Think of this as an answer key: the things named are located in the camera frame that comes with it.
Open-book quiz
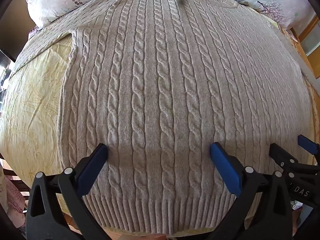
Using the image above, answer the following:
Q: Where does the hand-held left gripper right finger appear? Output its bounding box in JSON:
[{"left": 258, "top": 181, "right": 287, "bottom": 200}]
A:
[{"left": 209, "top": 142, "right": 293, "bottom": 240}]

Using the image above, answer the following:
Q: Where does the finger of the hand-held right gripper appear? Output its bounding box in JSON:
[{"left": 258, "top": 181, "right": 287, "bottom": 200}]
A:
[
  {"left": 297, "top": 134, "right": 320, "bottom": 156},
  {"left": 269, "top": 142, "right": 302, "bottom": 167}
]

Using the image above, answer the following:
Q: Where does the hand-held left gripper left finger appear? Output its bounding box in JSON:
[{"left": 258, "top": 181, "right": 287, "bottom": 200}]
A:
[{"left": 26, "top": 143, "right": 108, "bottom": 240}]

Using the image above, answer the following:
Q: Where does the cream cable-knit sweater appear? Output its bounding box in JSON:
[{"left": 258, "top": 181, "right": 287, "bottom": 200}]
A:
[{"left": 10, "top": 0, "right": 314, "bottom": 233}]

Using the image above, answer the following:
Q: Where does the yellow patterned bedsheet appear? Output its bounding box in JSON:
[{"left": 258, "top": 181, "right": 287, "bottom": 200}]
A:
[{"left": 0, "top": 40, "right": 83, "bottom": 215}]

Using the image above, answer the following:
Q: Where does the pink floral cloth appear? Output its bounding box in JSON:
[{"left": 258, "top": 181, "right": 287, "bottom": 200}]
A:
[{"left": 0, "top": 165, "right": 27, "bottom": 228}]

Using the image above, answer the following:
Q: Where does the dark furniture edge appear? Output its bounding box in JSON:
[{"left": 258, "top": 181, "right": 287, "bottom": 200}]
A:
[{"left": 0, "top": 49, "right": 16, "bottom": 69}]

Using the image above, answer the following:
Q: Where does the white purple floral pillow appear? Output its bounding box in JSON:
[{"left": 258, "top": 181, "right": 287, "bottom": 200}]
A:
[{"left": 207, "top": 0, "right": 316, "bottom": 30}]

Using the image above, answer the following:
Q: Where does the white floral pillow left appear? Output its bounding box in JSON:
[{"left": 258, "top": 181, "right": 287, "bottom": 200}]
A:
[{"left": 26, "top": 0, "right": 130, "bottom": 28}]

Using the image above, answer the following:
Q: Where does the wooden bed frame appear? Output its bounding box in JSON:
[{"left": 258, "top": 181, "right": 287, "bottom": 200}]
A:
[{"left": 280, "top": 15, "right": 320, "bottom": 79}]

